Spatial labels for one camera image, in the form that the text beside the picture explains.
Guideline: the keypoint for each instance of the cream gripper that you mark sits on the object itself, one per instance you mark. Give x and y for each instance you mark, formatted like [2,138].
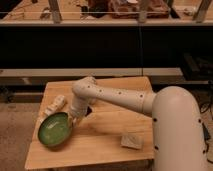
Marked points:
[72,121]

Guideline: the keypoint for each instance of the green ceramic bowl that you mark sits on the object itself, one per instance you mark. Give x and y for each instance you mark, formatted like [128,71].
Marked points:
[54,130]

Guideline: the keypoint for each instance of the white labelled tube bottle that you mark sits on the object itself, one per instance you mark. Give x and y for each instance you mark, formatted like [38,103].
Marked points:
[56,105]

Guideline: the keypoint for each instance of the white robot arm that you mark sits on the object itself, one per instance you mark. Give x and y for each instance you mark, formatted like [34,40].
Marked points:
[178,137]

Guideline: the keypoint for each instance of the black smartphone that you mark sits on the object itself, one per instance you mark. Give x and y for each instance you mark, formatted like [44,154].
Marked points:
[89,111]

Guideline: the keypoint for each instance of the beige sponge block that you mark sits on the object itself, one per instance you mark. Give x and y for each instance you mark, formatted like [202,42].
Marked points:
[131,141]

